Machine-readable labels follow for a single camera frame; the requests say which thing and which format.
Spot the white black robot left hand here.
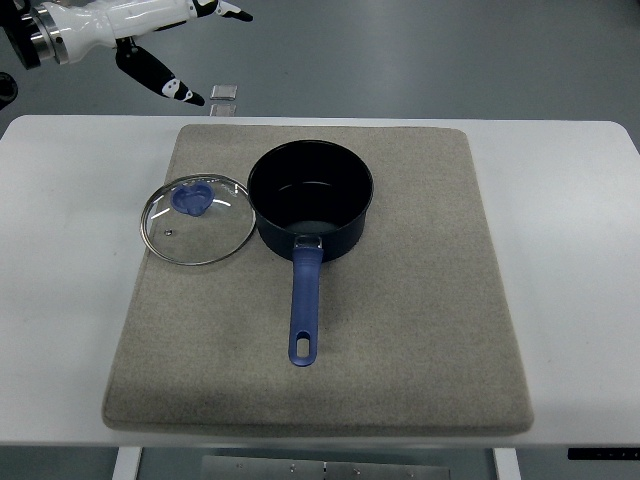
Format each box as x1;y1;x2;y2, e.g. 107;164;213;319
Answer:
19;0;253;106

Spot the glass lid blue knob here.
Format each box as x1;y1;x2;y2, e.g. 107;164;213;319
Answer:
139;173;256;266

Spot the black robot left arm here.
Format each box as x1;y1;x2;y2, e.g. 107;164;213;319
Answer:
1;0;41;111

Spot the upper floor socket plate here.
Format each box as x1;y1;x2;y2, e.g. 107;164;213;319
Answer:
210;84;238;101

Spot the floor socket plate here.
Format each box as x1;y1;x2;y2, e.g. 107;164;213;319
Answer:
209;103;236;117
210;84;238;101

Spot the lower floor socket plate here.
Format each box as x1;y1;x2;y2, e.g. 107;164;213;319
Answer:
209;103;236;117

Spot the white left table leg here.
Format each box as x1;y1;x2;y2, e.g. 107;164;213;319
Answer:
111;447;142;480

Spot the white table leg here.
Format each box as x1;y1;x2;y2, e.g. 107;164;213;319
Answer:
493;448;522;480
111;447;142;480

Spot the white right table leg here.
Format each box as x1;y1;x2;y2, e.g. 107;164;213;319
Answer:
493;448;522;480

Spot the black table control panel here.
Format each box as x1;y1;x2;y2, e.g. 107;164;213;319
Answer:
567;447;640;461

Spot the dark pot blue handle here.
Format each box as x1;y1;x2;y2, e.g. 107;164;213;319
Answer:
247;140;374;367

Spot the grey metal base plate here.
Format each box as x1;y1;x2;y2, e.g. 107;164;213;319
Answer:
200;455;451;480

